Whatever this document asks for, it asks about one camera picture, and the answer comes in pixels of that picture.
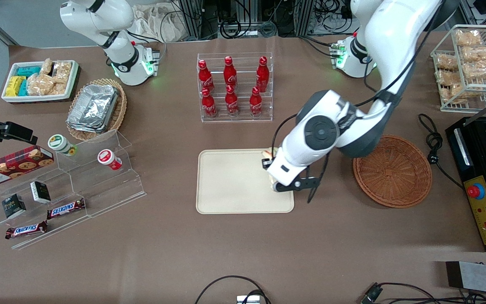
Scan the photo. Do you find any triangular sandwich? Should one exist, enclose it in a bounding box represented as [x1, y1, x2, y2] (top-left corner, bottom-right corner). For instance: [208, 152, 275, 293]
[261, 149, 280, 193]

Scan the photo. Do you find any cream rectangular plastic tray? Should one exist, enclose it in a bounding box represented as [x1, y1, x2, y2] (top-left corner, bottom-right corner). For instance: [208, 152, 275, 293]
[196, 149, 295, 214]

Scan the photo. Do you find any round brown wicker basket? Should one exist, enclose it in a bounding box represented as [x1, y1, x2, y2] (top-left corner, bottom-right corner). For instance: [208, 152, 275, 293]
[353, 135, 432, 208]

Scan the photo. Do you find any oval light wicker basket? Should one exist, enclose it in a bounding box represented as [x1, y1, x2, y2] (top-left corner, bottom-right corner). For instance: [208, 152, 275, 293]
[67, 78, 127, 142]

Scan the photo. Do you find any red tartan cookie box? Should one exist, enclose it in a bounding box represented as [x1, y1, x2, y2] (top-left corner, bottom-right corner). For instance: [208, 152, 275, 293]
[0, 146, 54, 188]

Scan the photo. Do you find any yellow snack packet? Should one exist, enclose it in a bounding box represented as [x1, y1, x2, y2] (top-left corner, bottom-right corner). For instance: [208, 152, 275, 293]
[6, 76, 26, 97]

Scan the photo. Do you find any green lid white cup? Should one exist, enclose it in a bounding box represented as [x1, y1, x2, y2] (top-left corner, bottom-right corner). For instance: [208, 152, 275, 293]
[48, 134, 77, 157]

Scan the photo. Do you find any clear acrylic bottle rack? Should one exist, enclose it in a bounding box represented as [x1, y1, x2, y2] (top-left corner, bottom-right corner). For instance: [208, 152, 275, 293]
[197, 52, 274, 124]

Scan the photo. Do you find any red cola bottle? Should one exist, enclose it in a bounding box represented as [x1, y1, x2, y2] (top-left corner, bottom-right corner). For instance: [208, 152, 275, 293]
[224, 56, 238, 87]
[256, 56, 270, 92]
[249, 87, 263, 118]
[201, 88, 218, 119]
[225, 85, 240, 117]
[198, 60, 215, 92]

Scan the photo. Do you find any small black carton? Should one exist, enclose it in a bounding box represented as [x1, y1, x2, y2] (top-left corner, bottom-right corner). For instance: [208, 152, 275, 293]
[2, 194, 27, 219]
[30, 182, 51, 204]

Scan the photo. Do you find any white rectangular snack bin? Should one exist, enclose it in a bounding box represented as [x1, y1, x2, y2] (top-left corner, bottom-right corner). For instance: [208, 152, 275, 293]
[2, 60, 79, 103]

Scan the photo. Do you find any aluminium foil container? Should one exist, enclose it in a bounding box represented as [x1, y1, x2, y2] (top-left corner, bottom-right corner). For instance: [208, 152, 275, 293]
[67, 91, 120, 134]
[68, 84, 117, 127]

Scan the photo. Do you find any brown Snickers bar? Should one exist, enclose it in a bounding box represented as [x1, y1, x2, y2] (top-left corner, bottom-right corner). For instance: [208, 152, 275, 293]
[47, 198, 86, 220]
[5, 221, 48, 240]

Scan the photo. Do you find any red lid white cup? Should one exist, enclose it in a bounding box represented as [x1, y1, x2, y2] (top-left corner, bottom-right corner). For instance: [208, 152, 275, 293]
[97, 149, 122, 171]

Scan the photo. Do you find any clear acrylic stepped stand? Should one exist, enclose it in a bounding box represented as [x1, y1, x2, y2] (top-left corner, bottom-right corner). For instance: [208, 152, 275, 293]
[0, 130, 146, 250]

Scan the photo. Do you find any cream crumpled cloth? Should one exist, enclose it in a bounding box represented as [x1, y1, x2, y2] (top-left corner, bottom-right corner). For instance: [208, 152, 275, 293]
[131, 3, 193, 43]

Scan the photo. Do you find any clear bag of fried snacks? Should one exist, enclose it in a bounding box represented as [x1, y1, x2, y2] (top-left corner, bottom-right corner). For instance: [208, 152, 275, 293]
[441, 84, 465, 104]
[454, 29, 484, 47]
[435, 54, 459, 71]
[436, 70, 463, 87]
[462, 46, 486, 64]
[462, 59, 486, 81]

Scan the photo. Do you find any grey metal bar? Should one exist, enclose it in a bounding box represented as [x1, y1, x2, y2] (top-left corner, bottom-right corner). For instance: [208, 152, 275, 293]
[445, 261, 486, 296]

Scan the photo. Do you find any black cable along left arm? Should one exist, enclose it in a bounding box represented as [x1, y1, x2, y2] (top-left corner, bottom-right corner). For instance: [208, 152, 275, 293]
[272, 0, 444, 204]

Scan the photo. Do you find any black looped cable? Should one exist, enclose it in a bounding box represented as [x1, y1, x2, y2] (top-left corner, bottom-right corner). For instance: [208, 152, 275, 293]
[194, 275, 271, 304]

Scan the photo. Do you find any black cable with connector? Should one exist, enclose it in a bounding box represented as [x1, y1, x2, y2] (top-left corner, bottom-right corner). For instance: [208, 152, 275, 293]
[360, 282, 486, 304]

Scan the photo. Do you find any black power cable with plug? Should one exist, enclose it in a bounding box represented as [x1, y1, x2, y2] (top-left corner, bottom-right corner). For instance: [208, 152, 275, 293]
[418, 113, 465, 188]

